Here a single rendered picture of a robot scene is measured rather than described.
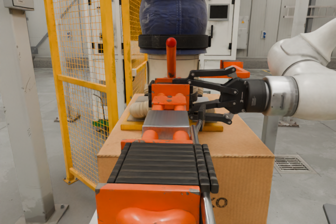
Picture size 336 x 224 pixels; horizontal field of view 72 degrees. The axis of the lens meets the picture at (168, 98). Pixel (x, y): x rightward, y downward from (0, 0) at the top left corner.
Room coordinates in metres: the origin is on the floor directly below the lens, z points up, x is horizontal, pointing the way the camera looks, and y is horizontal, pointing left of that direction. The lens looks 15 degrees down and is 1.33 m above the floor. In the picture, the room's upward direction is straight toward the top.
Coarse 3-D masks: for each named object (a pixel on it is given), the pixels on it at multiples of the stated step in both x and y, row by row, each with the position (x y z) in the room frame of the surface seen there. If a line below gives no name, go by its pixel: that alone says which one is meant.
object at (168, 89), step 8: (152, 80) 0.55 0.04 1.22; (160, 80) 0.56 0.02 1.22; (168, 80) 0.56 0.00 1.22; (152, 88) 0.49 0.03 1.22; (160, 88) 0.49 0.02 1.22; (168, 88) 0.49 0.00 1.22; (176, 88) 0.49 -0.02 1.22; (184, 88) 0.49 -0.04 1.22; (192, 88) 0.49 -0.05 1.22; (152, 96) 0.49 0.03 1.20; (152, 104) 0.49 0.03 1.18
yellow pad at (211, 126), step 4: (200, 96) 0.83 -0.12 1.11; (204, 96) 0.91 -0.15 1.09; (188, 116) 0.68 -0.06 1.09; (192, 120) 0.63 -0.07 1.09; (196, 120) 0.63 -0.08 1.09; (192, 124) 0.61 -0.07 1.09; (204, 124) 0.61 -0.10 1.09; (208, 124) 0.61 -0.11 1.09; (212, 124) 0.61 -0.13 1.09; (216, 124) 0.61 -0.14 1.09; (220, 124) 0.61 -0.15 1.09; (204, 128) 0.60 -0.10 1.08; (208, 128) 0.60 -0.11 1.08; (212, 128) 0.60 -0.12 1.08; (216, 128) 0.60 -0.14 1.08; (220, 128) 0.60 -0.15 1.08
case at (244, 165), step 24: (216, 96) 1.01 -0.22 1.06; (120, 120) 0.69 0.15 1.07; (240, 120) 0.69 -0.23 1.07; (216, 144) 0.52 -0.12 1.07; (240, 144) 0.52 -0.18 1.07; (264, 144) 0.52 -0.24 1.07; (216, 168) 0.47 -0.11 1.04; (240, 168) 0.47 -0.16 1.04; (264, 168) 0.47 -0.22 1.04; (240, 192) 0.46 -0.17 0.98; (264, 192) 0.46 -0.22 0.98; (216, 216) 0.46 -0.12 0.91; (240, 216) 0.46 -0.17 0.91; (264, 216) 0.46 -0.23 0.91
